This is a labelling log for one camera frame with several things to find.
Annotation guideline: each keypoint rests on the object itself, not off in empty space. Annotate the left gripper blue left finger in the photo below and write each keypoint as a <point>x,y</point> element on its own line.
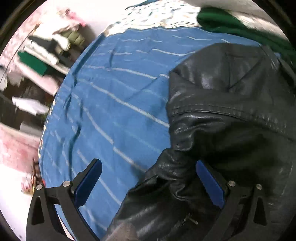
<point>43,222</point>

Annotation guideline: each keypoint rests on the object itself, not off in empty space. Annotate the cluttered storage shelf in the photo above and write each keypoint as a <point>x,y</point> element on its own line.
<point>34,62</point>

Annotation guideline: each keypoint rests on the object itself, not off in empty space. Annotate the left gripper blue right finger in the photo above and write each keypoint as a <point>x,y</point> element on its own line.
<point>244,214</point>

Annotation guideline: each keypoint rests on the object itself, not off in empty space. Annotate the blue striped bed sheet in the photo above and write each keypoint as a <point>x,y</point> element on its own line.
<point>112,106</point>

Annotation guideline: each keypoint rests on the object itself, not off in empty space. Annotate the green varsity jacket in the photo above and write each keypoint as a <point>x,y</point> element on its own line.
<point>248,26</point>

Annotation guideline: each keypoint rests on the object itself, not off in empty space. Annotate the black leather jacket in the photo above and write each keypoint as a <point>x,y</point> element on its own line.
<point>233,108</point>

